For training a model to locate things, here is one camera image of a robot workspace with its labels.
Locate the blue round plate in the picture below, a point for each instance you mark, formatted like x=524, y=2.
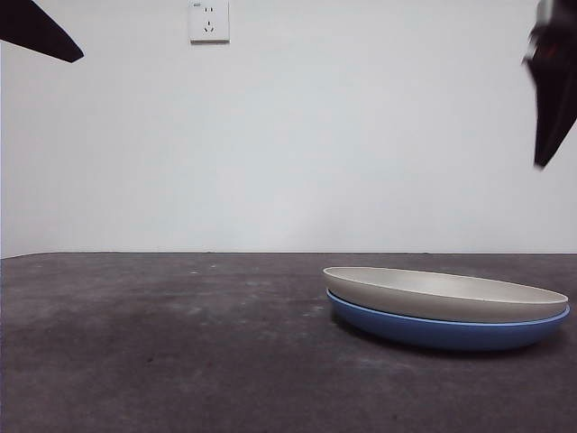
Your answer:
x=442, y=336

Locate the white round plate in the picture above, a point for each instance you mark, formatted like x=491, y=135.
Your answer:
x=428, y=302

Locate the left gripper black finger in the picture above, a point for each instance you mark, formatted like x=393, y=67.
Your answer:
x=31, y=27

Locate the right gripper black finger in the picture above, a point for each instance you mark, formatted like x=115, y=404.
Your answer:
x=554, y=108

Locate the white wall socket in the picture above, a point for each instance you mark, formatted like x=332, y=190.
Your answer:
x=209, y=22

